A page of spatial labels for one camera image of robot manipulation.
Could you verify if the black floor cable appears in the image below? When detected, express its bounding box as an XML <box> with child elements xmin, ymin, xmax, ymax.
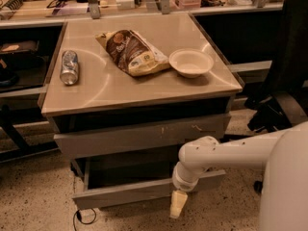
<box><xmin>72</xmin><ymin>208</ymin><xmax>98</xmax><ymax>231</ymax></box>

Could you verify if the silver soda can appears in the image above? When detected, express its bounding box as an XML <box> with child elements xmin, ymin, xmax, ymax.
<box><xmin>60</xmin><ymin>50</ymin><xmax>79</xmax><ymax>86</ymax></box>

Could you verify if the white paper bowl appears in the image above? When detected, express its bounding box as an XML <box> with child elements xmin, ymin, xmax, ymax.
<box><xmin>169</xmin><ymin>48</ymin><xmax>214</xmax><ymax>78</ymax></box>

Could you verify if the black coiled tool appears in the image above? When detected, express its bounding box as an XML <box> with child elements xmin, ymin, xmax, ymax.
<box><xmin>0</xmin><ymin>0</ymin><xmax>23</xmax><ymax>20</ymax></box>

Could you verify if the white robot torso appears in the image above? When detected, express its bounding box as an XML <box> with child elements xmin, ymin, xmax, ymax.
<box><xmin>259</xmin><ymin>122</ymin><xmax>308</xmax><ymax>231</ymax></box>

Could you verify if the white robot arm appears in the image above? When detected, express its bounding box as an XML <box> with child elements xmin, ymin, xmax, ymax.
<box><xmin>170</xmin><ymin>130</ymin><xmax>286</xmax><ymax>218</ymax></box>

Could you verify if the grey drawer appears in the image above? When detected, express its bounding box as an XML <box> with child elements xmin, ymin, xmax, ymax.
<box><xmin>71</xmin><ymin>144</ymin><xmax>227</xmax><ymax>211</ymax></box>
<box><xmin>54</xmin><ymin>113</ymin><xmax>231</xmax><ymax>159</ymax></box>

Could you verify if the grey drawer cabinet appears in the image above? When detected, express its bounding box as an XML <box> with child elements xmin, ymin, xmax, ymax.
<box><xmin>41</xmin><ymin>13</ymin><xmax>242</xmax><ymax>176</ymax></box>

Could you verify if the black office chair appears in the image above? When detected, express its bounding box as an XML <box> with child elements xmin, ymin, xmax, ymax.
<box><xmin>244</xmin><ymin>0</ymin><xmax>308</xmax><ymax>194</ymax></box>

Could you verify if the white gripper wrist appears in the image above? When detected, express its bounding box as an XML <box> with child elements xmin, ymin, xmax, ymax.
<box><xmin>169</xmin><ymin>162</ymin><xmax>199</xmax><ymax>218</ymax></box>

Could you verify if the brown chip bag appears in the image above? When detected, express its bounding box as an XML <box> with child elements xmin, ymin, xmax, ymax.
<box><xmin>95</xmin><ymin>30</ymin><xmax>169</xmax><ymax>77</ymax></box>

